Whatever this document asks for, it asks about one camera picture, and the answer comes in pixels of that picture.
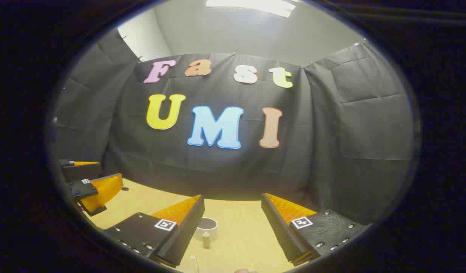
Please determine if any light wooden desktop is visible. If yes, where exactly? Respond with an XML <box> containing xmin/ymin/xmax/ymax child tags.
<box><xmin>79</xmin><ymin>178</ymin><xmax>320</xmax><ymax>273</ymax></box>

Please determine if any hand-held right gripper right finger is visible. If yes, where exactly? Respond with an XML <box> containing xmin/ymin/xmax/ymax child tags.
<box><xmin>260</xmin><ymin>192</ymin><xmax>370</xmax><ymax>267</ymax></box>

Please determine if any black backdrop cloth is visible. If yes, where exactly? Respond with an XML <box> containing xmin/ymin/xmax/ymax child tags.
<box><xmin>53</xmin><ymin>28</ymin><xmax>415</xmax><ymax>226</ymax></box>

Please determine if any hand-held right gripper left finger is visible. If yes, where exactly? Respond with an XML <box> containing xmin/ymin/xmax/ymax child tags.
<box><xmin>103</xmin><ymin>195</ymin><xmax>206</xmax><ymax>268</ymax></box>

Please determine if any white cup with wooden handle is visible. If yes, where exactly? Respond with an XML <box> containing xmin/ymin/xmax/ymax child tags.
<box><xmin>194</xmin><ymin>217</ymin><xmax>218</xmax><ymax>249</ymax></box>

